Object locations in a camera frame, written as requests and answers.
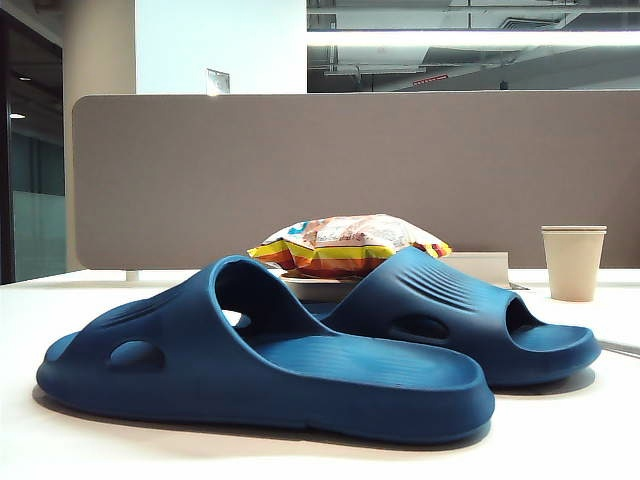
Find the blue rubber slipper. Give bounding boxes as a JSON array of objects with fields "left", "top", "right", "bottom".
[
  {"left": 304, "top": 246, "right": 603, "bottom": 389},
  {"left": 36, "top": 253, "right": 497, "bottom": 445}
]

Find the fabric desk divider panel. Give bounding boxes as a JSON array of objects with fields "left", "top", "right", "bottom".
[{"left": 72, "top": 89, "right": 640, "bottom": 272}]

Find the silver wall plate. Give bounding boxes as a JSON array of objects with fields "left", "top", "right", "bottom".
[{"left": 206, "top": 68, "right": 231, "bottom": 97}]

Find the beige paper cup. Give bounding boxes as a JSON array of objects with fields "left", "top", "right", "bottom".
[
  {"left": 541, "top": 229, "right": 607, "bottom": 303},
  {"left": 540, "top": 224, "right": 608, "bottom": 236}
]

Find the white shallow box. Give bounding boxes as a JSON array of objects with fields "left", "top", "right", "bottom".
[{"left": 278, "top": 269, "right": 362, "bottom": 303}]

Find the orange yellow chips bag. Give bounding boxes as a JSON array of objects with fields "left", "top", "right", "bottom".
[{"left": 247, "top": 213, "right": 453, "bottom": 280}]

